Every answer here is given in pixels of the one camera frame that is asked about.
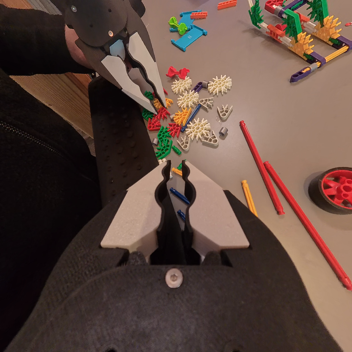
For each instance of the multicoloured toy frame assembly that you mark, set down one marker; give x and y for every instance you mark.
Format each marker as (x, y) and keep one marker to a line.
(294, 22)

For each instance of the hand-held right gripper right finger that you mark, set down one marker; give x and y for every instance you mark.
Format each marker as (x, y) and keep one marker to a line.
(217, 220)

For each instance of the orange connector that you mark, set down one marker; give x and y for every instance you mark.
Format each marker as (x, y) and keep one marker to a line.
(198, 15)
(227, 4)

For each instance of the short green rod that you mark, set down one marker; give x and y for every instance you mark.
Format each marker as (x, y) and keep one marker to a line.
(176, 150)

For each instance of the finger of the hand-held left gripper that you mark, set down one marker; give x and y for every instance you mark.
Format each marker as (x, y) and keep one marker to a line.
(145, 60)
(123, 79)

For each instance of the person's left forearm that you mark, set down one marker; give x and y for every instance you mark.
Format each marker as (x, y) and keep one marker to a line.
(33, 41)

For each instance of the lime green toy piece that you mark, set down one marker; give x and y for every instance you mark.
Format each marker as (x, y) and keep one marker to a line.
(177, 26)

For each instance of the person's left hand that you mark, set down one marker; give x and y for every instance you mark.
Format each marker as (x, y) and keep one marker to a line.
(75, 49)

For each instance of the red spool piece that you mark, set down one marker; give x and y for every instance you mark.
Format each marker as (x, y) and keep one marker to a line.
(177, 72)

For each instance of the light grey connector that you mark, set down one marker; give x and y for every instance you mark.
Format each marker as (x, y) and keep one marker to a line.
(183, 143)
(211, 140)
(206, 103)
(224, 112)

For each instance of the black perforated foam strip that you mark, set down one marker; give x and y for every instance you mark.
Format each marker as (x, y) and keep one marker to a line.
(118, 137)

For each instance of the blue plastic rod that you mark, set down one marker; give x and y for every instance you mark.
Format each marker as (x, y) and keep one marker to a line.
(191, 117)
(181, 215)
(179, 195)

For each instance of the white snowflake connector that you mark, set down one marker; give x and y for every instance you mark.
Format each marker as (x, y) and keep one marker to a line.
(187, 99)
(219, 85)
(197, 129)
(181, 85)

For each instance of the yellow plastic rod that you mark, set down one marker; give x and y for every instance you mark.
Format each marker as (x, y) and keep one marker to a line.
(330, 56)
(249, 198)
(176, 171)

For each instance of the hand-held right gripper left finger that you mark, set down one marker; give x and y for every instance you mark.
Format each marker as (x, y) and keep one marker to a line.
(132, 220)

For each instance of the green fan connector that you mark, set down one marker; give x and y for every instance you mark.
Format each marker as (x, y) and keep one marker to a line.
(147, 113)
(148, 95)
(163, 150)
(163, 134)

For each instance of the long red rod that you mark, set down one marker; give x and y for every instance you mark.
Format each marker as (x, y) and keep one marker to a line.
(308, 225)
(261, 167)

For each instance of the purple rod-end connector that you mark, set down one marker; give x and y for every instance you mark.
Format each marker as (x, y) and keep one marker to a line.
(197, 87)
(298, 74)

